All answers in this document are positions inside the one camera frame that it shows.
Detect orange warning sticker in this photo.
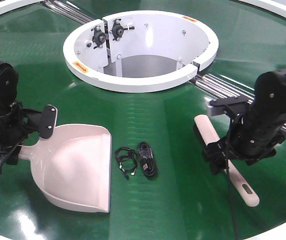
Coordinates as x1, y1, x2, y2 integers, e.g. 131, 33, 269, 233
182, 15, 198, 23
73, 61, 89, 74

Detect left black bearing mount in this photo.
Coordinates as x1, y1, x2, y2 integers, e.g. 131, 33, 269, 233
91, 25, 106, 49

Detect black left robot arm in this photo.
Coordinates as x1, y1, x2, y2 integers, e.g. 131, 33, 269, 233
0, 61, 58, 174

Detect thick black USB cable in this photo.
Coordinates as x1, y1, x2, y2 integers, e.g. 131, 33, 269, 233
136, 141, 158, 180

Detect top-left steel conveyor rollers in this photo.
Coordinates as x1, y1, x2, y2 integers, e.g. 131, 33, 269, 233
42, 0, 96, 25

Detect right steel conveyor rollers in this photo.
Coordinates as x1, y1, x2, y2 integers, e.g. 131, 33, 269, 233
189, 73, 286, 134

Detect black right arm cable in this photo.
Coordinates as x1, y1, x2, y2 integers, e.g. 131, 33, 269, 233
224, 139, 240, 240

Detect white rim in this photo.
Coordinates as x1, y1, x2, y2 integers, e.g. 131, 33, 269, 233
0, 0, 40, 15
240, 0, 286, 19

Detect white central ring housing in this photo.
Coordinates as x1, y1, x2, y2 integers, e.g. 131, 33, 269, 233
63, 10, 219, 93

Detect right black bearing mount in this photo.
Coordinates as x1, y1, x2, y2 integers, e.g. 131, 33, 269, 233
109, 18, 135, 41

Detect white outer rim right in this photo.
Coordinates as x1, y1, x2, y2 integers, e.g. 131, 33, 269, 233
240, 0, 286, 19

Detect pink hand brush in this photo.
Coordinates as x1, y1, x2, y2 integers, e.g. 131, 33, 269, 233
194, 114, 260, 207

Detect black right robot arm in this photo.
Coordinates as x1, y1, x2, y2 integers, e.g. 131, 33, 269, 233
202, 68, 286, 175

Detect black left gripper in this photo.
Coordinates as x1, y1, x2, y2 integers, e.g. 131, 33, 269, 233
0, 102, 58, 174

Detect orange warning sticker rear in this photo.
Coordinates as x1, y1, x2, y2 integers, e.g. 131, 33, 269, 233
182, 15, 198, 23

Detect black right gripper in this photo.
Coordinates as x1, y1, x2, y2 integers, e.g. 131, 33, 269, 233
202, 95, 286, 175

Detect pink plastic dustpan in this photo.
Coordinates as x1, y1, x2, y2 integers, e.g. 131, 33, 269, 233
18, 123, 112, 213

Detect orange warning sticker front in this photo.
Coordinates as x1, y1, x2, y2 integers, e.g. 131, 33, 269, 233
73, 61, 89, 74

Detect white outer rim left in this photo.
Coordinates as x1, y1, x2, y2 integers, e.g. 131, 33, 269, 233
0, 0, 40, 15

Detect black bearing mount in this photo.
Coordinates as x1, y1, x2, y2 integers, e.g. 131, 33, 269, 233
91, 25, 106, 49
109, 18, 135, 41

